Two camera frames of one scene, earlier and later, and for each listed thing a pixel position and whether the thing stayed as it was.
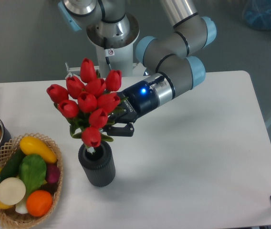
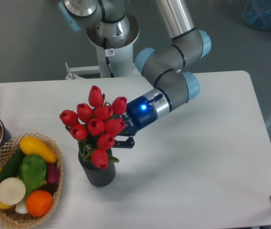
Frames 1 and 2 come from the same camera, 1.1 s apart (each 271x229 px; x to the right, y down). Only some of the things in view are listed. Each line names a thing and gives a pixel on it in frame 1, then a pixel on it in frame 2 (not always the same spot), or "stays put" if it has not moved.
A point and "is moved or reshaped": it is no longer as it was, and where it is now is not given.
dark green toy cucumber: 12,168 stays put
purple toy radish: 53,173 stays put
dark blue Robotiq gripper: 136,101 → 140,115
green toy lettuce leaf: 32,170 stays put
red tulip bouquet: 88,102 is moved or reshaped
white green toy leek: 21,207 stays put
